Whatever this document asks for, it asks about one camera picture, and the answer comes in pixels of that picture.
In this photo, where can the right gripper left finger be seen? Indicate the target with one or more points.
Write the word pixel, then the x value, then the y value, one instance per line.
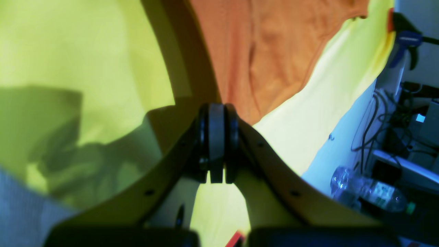
pixel 155 211

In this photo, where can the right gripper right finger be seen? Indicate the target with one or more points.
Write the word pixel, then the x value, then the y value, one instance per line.
pixel 283 209

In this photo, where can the orange T-shirt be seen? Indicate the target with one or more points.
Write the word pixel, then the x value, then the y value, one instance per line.
pixel 264 51

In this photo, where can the clear plastic water bottle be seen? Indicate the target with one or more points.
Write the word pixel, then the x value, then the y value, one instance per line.
pixel 378 193

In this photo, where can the yellow table cloth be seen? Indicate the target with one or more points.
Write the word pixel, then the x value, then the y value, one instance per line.
pixel 95 92

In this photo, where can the blue handled clamp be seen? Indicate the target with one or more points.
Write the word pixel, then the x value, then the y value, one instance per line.
pixel 408 38

